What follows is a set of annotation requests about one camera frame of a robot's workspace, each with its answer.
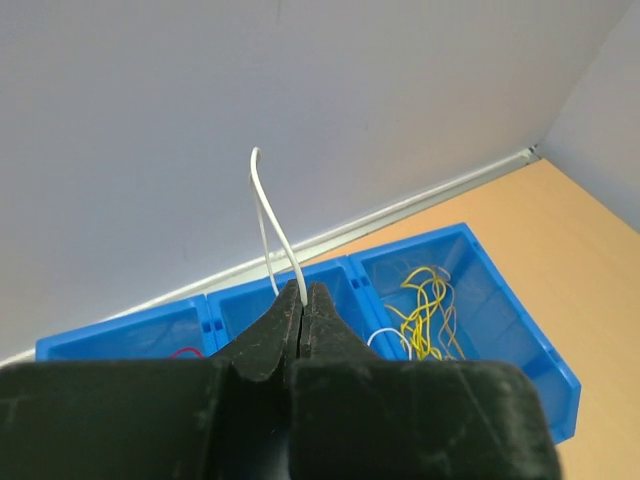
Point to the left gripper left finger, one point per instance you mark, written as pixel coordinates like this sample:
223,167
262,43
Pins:
219,417

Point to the aluminium back rail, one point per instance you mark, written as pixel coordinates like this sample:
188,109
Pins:
310,251

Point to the blue three-compartment bin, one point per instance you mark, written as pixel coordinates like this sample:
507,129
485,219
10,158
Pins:
367,289

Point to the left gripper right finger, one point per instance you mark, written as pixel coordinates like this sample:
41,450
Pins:
358,416

